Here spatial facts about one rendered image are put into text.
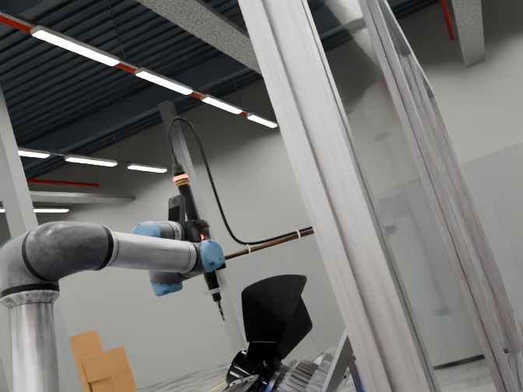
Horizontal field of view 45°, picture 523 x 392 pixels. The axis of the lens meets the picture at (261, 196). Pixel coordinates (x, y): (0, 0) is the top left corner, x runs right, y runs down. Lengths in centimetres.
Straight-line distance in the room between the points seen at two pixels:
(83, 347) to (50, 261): 897
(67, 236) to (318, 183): 92
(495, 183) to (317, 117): 678
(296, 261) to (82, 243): 795
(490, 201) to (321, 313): 313
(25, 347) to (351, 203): 100
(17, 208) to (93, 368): 302
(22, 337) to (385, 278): 102
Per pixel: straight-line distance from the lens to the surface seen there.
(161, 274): 163
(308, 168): 44
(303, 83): 45
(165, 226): 168
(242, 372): 196
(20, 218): 816
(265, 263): 932
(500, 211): 720
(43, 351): 135
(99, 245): 132
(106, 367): 996
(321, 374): 188
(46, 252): 130
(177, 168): 194
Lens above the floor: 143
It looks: 8 degrees up
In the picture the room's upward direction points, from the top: 18 degrees counter-clockwise
